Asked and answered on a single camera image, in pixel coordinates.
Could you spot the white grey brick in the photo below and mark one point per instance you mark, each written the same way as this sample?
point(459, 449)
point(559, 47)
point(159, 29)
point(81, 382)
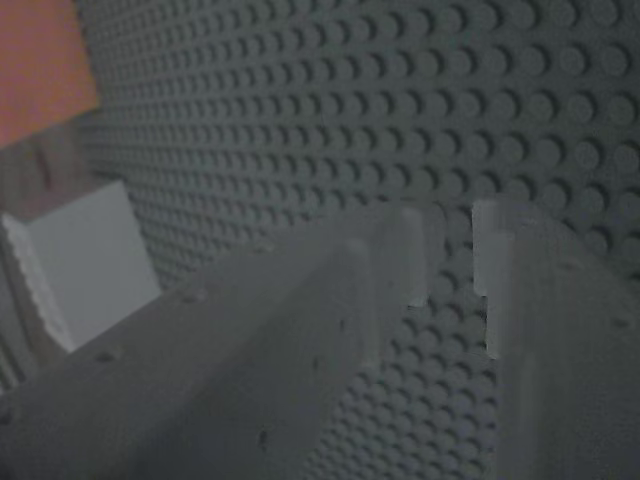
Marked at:
point(90, 260)

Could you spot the grey studded baseplate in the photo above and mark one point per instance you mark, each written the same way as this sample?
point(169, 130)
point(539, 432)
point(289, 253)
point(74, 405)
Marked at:
point(300, 100)

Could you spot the orange brick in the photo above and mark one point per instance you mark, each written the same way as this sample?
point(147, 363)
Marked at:
point(40, 65)

